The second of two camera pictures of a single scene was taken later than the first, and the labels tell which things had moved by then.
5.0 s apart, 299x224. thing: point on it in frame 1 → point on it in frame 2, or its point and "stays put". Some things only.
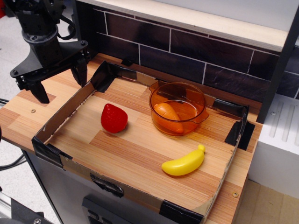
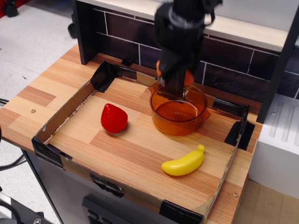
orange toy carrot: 165,113 → 189,77
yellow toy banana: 186,164 stays put
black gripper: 48,55 → 179,30
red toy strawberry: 113,119 stays put
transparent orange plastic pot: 176,107 stays put
